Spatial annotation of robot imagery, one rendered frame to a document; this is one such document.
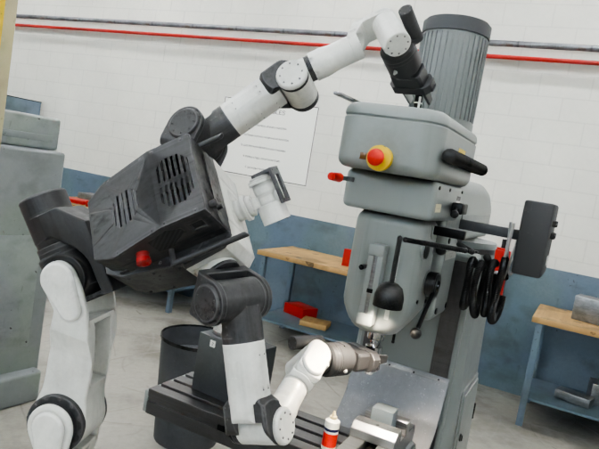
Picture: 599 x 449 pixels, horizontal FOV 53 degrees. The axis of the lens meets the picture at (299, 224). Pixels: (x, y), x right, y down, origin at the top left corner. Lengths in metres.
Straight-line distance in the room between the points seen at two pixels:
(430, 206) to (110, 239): 0.74
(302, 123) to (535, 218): 4.90
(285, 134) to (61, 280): 5.25
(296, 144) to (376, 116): 5.06
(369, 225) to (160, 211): 0.58
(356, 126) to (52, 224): 0.75
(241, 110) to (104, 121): 6.70
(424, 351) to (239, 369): 0.92
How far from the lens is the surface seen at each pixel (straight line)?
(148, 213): 1.26
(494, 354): 5.95
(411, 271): 1.56
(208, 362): 1.94
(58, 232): 1.49
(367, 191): 1.53
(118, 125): 7.97
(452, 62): 1.82
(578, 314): 5.31
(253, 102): 1.48
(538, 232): 1.77
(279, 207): 1.37
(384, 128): 1.43
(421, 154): 1.40
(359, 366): 1.61
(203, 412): 1.87
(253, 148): 6.74
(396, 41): 1.48
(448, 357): 2.03
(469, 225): 1.88
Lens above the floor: 1.71
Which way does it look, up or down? 5 degrees down
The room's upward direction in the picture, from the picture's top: 10 degrees clockwise
